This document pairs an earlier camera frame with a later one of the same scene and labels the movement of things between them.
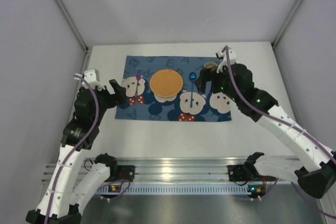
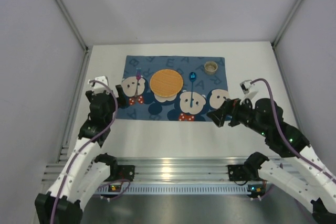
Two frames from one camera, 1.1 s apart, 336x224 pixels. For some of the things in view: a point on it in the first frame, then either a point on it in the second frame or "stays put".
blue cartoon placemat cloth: (164, 88) stays put
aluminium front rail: (164, 169) stays put
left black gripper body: (109, 98) → (113, 97)
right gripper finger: (205, 75) → (218, 115)
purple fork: (138, 76) stays put
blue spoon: (192, 78) stays put
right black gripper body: (212, 80) → (230, 113)
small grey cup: (210, 65) stays put
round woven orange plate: (166, 83) stays put
